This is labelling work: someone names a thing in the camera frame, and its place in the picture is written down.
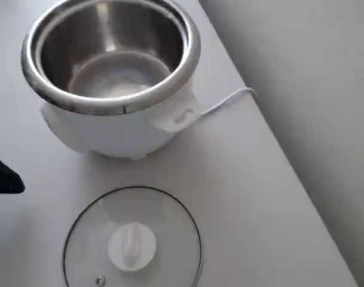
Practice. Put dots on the white rice cooker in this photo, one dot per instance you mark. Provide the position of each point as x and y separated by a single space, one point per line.
116 134

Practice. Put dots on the glass lid with white knob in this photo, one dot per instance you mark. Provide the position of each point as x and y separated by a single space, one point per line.
132 239

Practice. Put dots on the glass cooker lid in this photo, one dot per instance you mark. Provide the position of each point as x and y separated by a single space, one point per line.
116 45

